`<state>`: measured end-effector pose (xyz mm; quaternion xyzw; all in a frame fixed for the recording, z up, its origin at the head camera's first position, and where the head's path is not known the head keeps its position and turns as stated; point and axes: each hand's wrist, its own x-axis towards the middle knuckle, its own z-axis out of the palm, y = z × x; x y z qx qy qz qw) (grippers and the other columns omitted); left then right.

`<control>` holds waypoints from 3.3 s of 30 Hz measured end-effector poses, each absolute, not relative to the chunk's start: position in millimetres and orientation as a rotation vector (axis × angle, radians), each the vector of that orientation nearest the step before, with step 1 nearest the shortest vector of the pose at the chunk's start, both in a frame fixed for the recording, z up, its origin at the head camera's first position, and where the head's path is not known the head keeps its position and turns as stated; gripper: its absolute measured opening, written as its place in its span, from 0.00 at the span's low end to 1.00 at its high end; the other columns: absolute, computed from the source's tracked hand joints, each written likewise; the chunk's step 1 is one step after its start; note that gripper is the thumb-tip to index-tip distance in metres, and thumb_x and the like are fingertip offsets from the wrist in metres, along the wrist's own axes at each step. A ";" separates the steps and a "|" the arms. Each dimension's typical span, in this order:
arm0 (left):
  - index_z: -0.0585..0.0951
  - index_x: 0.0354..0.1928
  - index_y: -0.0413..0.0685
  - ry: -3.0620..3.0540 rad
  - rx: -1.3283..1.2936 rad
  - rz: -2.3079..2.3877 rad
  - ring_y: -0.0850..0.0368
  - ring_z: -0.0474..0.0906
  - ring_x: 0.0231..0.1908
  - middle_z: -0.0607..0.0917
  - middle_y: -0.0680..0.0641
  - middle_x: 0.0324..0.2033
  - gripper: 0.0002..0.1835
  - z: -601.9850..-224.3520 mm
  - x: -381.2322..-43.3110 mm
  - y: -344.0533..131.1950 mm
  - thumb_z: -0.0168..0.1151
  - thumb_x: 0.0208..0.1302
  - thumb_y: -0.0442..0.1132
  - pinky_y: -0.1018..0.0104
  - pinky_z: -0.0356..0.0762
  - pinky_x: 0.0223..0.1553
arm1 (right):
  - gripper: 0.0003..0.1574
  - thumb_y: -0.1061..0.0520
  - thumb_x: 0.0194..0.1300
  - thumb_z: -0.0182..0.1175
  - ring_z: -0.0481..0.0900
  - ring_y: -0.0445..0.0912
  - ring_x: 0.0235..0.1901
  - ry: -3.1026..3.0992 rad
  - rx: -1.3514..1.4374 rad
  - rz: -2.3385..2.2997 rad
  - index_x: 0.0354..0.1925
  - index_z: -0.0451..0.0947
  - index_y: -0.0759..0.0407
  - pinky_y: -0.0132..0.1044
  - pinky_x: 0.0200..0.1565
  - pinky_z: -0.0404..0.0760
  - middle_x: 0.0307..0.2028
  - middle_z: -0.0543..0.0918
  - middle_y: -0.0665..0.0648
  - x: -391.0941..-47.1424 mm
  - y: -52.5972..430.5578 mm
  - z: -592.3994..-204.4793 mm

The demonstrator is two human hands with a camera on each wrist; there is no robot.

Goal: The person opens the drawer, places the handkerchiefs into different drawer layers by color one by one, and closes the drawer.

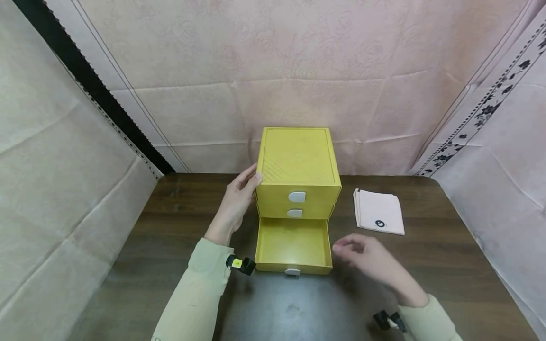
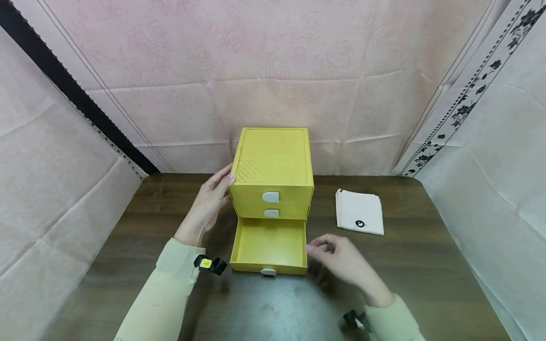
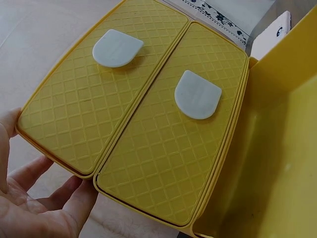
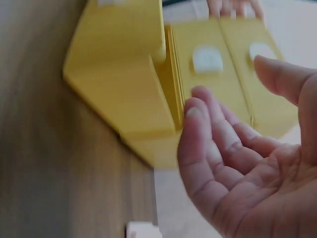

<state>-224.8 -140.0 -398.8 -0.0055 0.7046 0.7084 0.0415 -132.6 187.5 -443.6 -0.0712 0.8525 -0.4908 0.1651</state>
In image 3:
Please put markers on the person's left hand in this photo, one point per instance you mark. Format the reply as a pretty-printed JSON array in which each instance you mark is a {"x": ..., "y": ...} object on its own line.
[{"x": 29, "y": 213}]

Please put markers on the person's left thumb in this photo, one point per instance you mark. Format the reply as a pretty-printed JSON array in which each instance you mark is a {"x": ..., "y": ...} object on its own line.
[{"x": 10, "y": 124}]

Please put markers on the yellow lattice-lid container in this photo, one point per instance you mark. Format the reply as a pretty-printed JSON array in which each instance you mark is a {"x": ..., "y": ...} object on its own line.
[
  {"x": 81, "y": 99},
  {"x": 173, "y": 153}
]

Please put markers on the large yellow open box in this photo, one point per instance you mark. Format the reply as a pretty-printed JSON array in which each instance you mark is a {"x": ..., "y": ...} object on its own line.
[{"x": 272, "y": 161}]

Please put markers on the white block with blue print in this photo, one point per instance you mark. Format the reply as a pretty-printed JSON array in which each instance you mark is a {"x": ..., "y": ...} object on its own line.
[{"x": 272, "y": 37}]

